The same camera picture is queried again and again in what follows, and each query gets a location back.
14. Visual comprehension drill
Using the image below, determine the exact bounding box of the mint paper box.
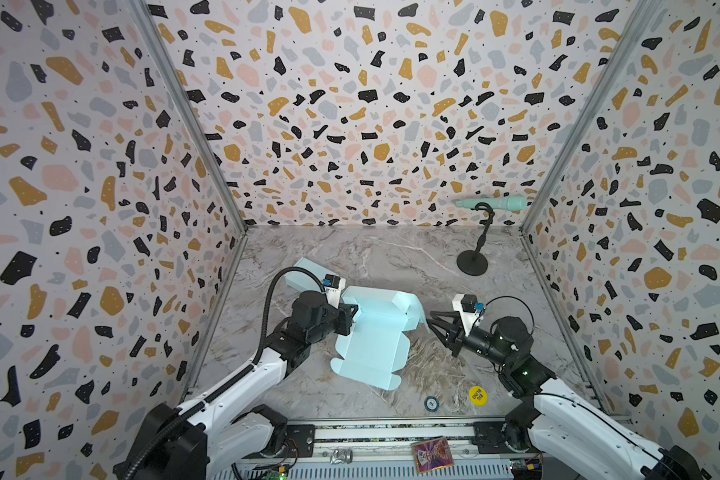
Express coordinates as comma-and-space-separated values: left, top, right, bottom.
330, 286, 425, 391
292, 257, 331, 292

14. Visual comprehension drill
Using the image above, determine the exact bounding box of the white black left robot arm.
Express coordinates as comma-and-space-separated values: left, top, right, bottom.
114, 291, 359, 479

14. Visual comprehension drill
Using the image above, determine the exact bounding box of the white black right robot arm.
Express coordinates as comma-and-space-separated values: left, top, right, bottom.
427, 311, 702, 479

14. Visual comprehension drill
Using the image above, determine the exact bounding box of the yellow round sticker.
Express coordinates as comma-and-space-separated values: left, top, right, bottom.
469, 386, 488, 407

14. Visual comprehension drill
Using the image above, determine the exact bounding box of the black microphone stand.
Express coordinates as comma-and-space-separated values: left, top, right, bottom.
457, 202, 495, 277

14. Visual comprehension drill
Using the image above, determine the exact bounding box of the purple snack packet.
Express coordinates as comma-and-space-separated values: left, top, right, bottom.
412, 437, 454, 474

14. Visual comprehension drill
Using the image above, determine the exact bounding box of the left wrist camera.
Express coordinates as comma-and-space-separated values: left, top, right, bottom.
323, 274, 346, 308

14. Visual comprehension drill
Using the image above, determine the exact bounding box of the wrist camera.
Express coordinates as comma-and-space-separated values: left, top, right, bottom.
452, 294, 485, 336
323, 274, 346, 308

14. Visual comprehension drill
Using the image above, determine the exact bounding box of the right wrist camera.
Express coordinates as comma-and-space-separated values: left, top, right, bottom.
452, 294, 485, 336

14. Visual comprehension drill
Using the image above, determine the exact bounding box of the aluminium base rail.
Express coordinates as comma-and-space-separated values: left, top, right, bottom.
134, 416, 643, 480

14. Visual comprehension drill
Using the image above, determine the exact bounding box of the black corrugated left cable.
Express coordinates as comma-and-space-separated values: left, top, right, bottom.
128, 266, 326, 480

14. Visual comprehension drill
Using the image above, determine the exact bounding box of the aluminium left corner post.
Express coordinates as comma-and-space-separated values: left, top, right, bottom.
127, 0, 246, 235

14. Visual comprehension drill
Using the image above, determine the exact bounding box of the aluminium corner post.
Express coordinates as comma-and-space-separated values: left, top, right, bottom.
127, 0, 246, 235
520, 0, 663, 237

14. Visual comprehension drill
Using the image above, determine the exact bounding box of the aluminium right corner post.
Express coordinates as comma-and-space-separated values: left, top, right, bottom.
520, 0, 663, 237

